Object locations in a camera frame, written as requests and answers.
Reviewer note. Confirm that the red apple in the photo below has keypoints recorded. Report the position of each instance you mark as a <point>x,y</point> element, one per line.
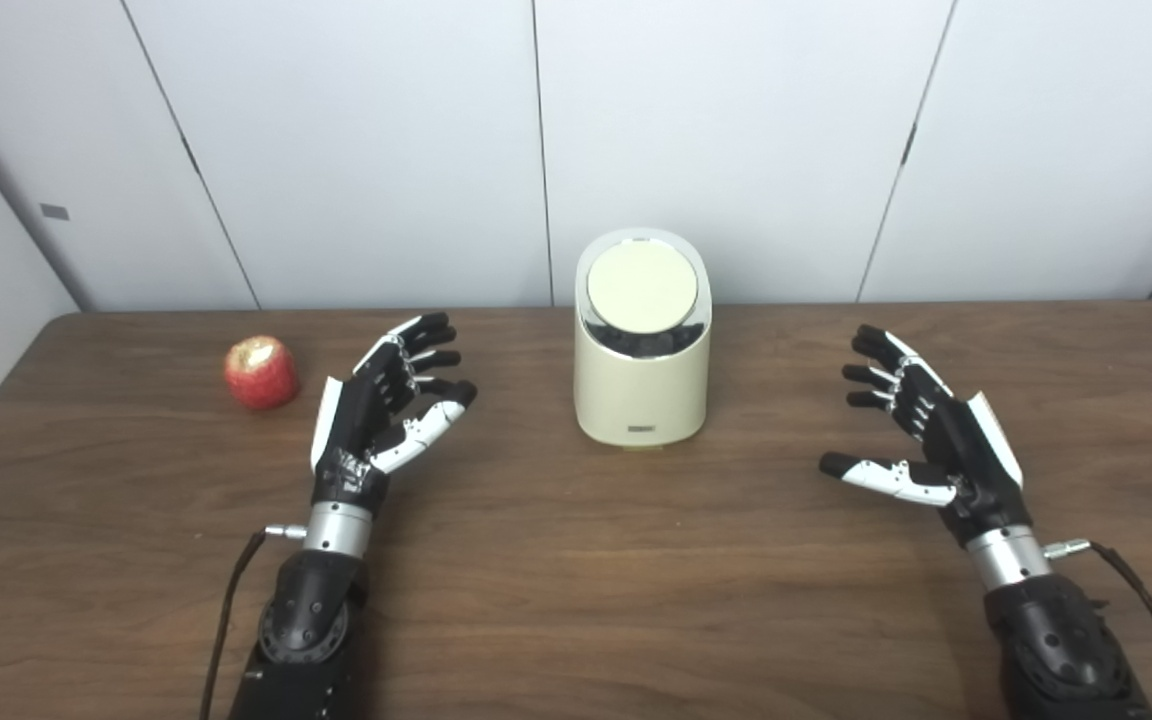
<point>261,375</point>

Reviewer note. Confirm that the round cream bin lid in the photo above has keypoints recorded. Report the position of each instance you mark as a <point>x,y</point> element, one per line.
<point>641,288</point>

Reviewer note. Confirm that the black and white right hand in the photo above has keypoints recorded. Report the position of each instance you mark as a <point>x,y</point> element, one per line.
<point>971,455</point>

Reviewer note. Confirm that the black and white left hand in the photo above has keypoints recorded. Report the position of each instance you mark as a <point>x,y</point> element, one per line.
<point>351,430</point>

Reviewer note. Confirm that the cream-colored bin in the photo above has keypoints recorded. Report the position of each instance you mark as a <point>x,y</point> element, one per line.
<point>641,395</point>

